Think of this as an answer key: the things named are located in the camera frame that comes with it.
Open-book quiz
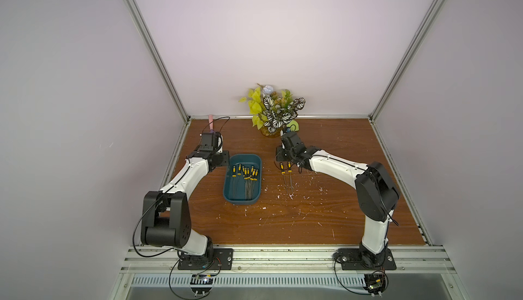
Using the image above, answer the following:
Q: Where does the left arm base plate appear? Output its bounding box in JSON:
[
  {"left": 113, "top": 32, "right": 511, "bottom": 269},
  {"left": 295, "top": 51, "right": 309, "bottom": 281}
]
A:
[{"left": 178, "top": 248, "right": 234, "bottom": 271}]

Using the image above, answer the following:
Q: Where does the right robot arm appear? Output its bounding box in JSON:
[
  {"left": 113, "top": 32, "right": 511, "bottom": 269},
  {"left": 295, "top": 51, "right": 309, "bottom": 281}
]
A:
[{"left": 276, "top": 132, "right": 400, "bottom": 268}]

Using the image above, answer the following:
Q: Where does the teal plastic storage box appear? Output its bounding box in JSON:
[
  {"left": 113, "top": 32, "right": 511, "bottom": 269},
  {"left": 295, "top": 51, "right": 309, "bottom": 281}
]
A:
[{"left": 223, "top": 154, "right": 262, "bottom": 206}]

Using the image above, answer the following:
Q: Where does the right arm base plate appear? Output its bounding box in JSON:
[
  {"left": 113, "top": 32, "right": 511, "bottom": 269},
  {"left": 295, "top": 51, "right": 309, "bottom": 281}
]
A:
[{"left": 332, "top": 247, "right": 397, "bottom": 271}]

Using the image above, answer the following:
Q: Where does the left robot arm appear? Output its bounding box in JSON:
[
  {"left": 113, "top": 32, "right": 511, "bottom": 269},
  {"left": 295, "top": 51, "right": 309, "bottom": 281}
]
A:
[{"left": 137, "top": 131, "right": 230, "bottom": 261}]

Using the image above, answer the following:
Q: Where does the green trowel wooden handle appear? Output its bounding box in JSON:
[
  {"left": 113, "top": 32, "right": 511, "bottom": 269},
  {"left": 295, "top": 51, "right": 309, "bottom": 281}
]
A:
[{"left": 287, "top": 120, "right": 300, "bottom": 132}]

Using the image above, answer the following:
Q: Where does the left controller board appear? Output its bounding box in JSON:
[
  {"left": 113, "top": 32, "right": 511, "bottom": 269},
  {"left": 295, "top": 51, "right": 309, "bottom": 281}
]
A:
[{"left": 189, "top": 274, "right": 215, "bottom": 299}]

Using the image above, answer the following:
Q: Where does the right controller board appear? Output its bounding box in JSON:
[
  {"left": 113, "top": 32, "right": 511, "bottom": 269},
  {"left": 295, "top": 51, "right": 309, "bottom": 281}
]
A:
[{"left": 363, "top": 271, "right": 389, "bottom": 297}]

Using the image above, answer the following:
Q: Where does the potted artificial plant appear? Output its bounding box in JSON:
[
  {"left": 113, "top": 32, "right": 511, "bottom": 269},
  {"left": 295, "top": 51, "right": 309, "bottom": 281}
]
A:
[{"left": 238, "top": 84, "right": 306, "bottom": 137}]

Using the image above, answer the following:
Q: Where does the controller board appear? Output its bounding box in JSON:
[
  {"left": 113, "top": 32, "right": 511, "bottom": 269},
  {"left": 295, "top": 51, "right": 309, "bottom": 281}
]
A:
[
  {"left": 363, "top": 271, "right": 389, "bottom": 297},
  {"left": 189, "top": 274, "right": 215, "bottom": 299}
]

